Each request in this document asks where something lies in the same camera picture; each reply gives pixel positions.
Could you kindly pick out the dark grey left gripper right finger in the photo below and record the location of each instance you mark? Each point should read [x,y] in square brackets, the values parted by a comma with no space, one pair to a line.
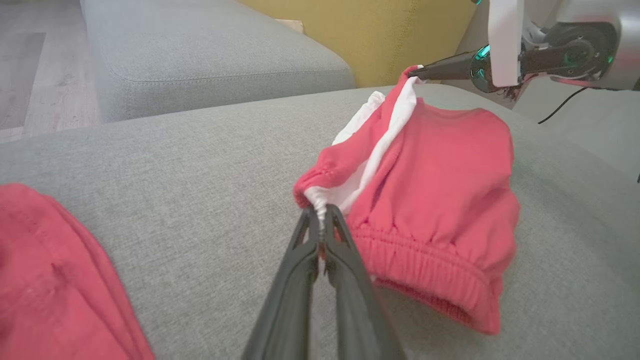
[355,310]

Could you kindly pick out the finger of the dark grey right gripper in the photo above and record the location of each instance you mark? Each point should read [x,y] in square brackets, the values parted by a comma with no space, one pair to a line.
[455,75]
[450,62]

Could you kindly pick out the grey sofa seat cushion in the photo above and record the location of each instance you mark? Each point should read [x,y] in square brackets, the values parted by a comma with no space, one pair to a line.
[200,55]

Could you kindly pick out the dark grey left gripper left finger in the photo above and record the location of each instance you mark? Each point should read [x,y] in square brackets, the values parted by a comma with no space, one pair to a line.
[292,300]

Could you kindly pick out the small beige tag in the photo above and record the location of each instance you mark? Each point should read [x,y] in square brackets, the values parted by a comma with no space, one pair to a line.
[291,25]

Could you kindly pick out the large grey sofa seat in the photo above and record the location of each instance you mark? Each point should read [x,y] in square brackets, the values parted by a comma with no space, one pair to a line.
[200,175]

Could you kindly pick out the red and white jersey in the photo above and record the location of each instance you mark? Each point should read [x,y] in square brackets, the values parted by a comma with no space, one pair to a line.
[55,290]

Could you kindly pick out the large yellow sofa backrest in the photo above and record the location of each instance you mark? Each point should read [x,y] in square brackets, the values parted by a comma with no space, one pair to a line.
[360,35]

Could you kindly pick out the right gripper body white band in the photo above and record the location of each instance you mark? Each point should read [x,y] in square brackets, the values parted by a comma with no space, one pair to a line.
[505,50]

